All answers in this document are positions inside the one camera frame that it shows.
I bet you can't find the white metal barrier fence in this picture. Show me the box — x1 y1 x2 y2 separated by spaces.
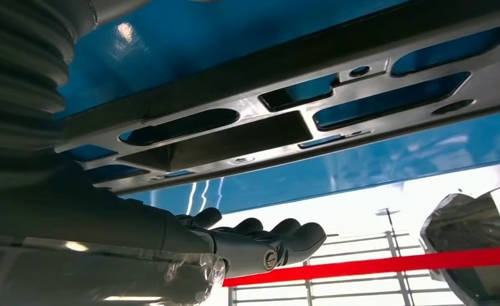
227 229 459 306

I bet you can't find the red barrier belt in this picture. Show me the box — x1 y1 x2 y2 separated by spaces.
222 246 500 288

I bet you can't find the white car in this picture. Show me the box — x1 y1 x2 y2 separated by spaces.
418 180 500 306

